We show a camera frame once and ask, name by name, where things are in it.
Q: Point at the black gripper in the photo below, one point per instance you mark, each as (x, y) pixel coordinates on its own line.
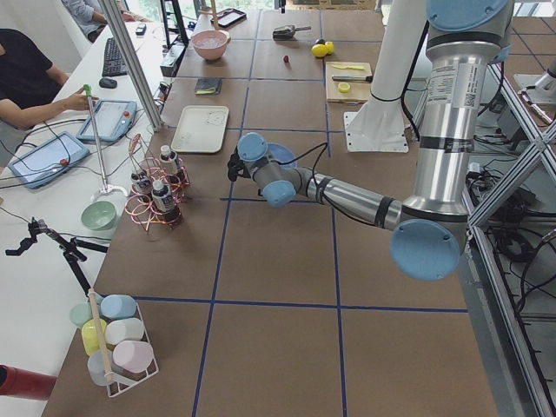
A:
(234, 167)

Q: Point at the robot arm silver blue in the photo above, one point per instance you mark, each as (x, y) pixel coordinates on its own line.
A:
(460, 38)

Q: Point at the white cup in basket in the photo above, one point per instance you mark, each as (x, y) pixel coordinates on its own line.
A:
(129, 329)

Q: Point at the cream bear serving tray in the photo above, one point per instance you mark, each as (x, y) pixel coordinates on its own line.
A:
(200, 129)

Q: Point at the dark drink bottle white cap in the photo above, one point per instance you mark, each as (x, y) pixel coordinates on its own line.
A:
(169, 160)

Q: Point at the grey yellow sponge cloth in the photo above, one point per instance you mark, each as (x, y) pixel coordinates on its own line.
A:
(208, 86)

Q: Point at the half lemon slice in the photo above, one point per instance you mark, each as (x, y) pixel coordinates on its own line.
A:
(343, 87)

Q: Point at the green tipped metal stick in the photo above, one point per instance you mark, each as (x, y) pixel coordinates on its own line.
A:
(106, 188)

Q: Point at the steel black-capped rod tool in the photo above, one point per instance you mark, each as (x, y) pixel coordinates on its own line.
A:
(353, 79)

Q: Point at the yellow lemon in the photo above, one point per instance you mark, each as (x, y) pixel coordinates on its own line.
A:
(319, 50)
(329, 47)

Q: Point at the wooden cutting board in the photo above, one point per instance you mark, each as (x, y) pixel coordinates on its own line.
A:
(359, 92)

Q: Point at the metal scoop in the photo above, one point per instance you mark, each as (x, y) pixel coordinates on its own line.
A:
(286, 32)

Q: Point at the mint green bowl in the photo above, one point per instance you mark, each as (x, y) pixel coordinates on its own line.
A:
(98, 216)

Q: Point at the black tray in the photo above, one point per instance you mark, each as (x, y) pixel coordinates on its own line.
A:
(228, 18)

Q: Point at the black computer mouse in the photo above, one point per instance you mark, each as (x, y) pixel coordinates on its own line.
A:
(107, 83)

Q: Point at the yellow plastic knife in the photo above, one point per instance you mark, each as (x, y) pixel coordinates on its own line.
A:
(348, 67)

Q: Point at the black keyboard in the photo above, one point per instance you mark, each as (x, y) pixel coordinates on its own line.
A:
(113, 62)

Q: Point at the light blue cup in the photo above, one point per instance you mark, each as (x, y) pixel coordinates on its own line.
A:
(118, 307)

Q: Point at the blue tablet teach pendant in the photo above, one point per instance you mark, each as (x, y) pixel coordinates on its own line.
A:
(49, 160)

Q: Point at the pale green cup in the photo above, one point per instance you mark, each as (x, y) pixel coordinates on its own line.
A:
(80, 314)

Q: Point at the pink cup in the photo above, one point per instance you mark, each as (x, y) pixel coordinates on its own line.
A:
(134, 356)

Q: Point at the seated person black shirt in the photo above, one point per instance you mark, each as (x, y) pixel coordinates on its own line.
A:
(30, 83)

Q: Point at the yellow cup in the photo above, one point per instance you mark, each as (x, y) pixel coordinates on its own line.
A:
(89, 337)

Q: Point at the grey blue cup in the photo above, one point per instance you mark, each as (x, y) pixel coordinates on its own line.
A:
(96, 368)

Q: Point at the red cylindrical object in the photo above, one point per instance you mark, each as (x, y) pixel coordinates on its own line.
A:
(24, 384)

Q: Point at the copper wire bottle rack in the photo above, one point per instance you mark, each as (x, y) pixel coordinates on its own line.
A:
(145, 214)

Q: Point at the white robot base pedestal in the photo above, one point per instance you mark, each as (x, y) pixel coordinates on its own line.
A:
(379, 126)

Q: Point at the aluminium frame post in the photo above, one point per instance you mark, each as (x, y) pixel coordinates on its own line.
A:
(119, 31)

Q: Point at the white wire cup basket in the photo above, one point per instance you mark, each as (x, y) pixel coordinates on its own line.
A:
(125, 381)

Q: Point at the wooden basket handle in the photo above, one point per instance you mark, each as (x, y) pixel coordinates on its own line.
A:
(108, 372)

